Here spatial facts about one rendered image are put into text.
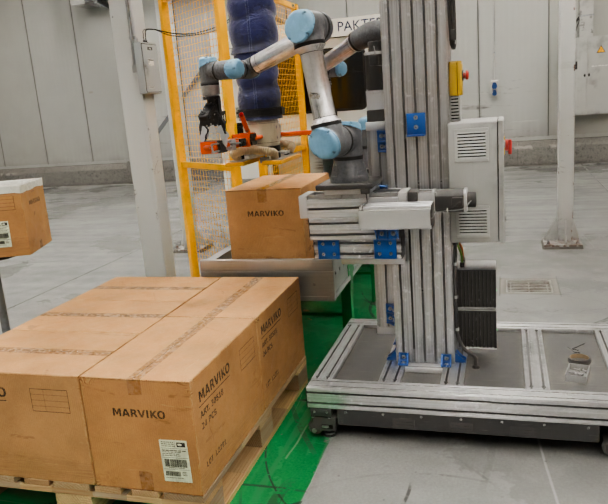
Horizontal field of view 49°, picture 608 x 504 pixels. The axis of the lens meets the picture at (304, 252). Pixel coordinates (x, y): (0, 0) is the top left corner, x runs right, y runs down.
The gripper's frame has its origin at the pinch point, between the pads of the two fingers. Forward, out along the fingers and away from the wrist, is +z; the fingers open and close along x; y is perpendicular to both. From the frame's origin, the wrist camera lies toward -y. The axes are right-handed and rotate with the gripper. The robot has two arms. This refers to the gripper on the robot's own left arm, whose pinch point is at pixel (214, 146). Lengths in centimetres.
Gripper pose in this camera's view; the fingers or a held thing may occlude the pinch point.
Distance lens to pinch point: 277.9
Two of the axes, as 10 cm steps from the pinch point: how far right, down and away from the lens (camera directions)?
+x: -9.5, 0.0, 3.0
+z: 0.7, 9.7, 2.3
